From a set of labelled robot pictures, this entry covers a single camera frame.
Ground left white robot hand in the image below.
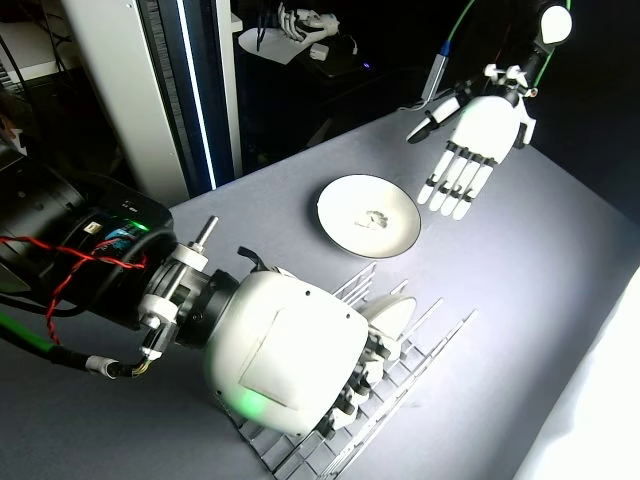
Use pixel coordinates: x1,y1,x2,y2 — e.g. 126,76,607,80
405,79,522,221

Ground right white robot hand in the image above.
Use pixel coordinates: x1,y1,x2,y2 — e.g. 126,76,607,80
202,244,404,441

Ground white plate with black rim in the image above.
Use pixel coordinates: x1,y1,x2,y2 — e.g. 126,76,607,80
316,173,422,260
358,294,419,361

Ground white shelf board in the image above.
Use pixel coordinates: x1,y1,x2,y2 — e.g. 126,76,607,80
0,19,76,84

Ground black device with blue light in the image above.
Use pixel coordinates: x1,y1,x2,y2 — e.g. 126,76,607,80
294,32,374,81

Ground spare white robot hand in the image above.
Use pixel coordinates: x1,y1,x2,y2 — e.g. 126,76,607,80
277,2,341,44

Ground white paper sheet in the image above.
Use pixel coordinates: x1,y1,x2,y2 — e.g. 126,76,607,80
237,27,314,66

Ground white robot column, blue strip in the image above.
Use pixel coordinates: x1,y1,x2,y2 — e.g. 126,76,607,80
59,0,244,201

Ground silver plug with grey cable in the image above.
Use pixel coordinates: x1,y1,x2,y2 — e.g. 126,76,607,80
399,42,454,114

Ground silver wire plate rack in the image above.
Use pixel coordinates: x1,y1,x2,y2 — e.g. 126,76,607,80
232,262,479,476

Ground red and black twisted wires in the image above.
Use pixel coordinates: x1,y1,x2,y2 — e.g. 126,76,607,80
0,234,149,346

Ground green cable of right arm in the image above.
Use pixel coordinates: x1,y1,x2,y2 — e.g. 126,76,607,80
0,309,161,381

